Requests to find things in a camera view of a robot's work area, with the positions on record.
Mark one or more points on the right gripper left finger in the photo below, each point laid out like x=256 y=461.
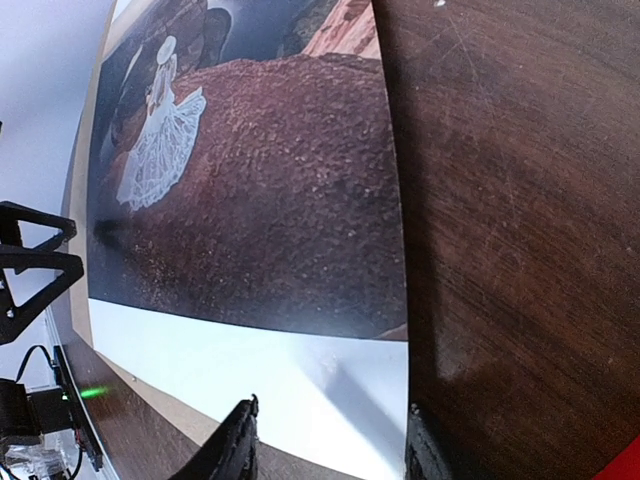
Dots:
x=230 y=453

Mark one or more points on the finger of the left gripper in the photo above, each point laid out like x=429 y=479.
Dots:
x=16 y=318
x=31 y=239

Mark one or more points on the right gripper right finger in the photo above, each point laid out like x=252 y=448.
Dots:
x=426 y=454

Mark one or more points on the red wooden picture frame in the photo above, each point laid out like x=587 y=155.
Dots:
x=625 y=466

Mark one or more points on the canyon woman photo print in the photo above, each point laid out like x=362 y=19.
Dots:
x=243 y=225

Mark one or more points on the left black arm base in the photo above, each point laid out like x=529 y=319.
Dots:
x=27 y=416

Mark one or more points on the front aluminium rail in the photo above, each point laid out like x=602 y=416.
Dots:
x=52 y=332

